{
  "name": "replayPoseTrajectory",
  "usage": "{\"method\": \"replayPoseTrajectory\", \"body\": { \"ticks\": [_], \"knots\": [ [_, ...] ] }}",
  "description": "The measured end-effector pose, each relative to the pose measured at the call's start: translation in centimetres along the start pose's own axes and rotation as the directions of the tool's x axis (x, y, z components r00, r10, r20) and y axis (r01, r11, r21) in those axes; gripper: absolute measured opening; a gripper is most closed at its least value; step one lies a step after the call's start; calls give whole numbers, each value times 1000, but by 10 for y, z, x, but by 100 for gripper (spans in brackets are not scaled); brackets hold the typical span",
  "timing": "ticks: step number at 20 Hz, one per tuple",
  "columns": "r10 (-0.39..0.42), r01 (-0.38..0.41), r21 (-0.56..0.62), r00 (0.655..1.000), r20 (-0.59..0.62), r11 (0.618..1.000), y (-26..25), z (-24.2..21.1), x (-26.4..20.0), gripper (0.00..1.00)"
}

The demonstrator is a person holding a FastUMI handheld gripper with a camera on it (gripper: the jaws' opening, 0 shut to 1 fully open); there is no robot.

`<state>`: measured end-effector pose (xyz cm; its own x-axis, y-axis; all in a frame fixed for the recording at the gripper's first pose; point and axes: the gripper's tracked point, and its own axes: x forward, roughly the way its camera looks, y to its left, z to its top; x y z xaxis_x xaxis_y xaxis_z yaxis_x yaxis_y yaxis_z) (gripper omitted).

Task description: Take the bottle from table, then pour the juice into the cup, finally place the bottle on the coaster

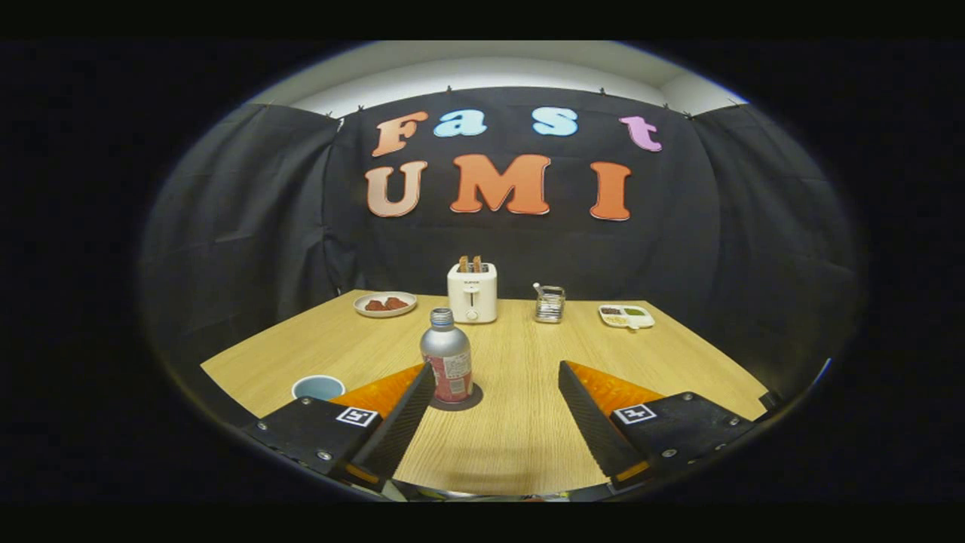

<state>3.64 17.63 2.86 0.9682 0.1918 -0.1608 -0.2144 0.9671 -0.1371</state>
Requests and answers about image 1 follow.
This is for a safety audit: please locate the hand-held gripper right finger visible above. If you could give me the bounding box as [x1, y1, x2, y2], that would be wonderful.
[558, 360, 758, 491]

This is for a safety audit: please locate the metal mesh holder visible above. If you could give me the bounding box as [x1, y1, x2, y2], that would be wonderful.
[535, 285, 566, 324]

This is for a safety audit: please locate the wooden table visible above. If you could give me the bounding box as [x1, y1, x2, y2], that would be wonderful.
[200, 290, 770, 497]

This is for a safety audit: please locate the white toaster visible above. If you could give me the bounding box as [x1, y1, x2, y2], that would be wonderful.
[446, 262, 499, 325]

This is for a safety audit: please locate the white cup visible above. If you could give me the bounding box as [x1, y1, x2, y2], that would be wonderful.
[291, 374, 347, 402]

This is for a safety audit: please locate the silver juice bottle red label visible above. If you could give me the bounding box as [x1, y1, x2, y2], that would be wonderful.
[419, 308, 475, 404]

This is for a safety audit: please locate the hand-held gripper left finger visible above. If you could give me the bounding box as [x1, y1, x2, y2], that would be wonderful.
[241, 362, 437, 495]

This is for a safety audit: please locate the white divided condiment dish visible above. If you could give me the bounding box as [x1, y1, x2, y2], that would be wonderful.
[598, 303, 656, 331]

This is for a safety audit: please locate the black backdrop cloth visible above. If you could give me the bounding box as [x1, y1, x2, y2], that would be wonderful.
[139, 85, 860, 423]

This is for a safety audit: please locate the small white plate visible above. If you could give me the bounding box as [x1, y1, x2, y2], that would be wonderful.
[353, 291, 418, 319]

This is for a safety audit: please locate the dark brown round coaster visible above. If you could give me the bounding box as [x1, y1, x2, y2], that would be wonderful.
[428, 382, 484, 413]

